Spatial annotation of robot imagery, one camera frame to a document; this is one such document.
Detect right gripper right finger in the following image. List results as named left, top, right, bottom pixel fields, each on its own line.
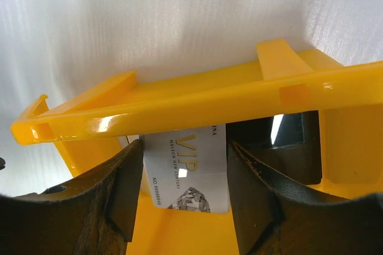
left=227, top=142, right=382, bottom=254

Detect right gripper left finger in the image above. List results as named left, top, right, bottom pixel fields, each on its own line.
left=1, top=139, right=143, bottom=254

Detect yellow plastic bin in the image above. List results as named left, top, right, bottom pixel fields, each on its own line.
left=11, top=39, right=382, bottom=254

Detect silver VIP card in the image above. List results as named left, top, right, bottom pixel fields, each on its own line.
left=139, top=125, right=230, bottom=214

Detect black card in bin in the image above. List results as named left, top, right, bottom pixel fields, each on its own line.
left=226, top=111, right=322, bottom=185

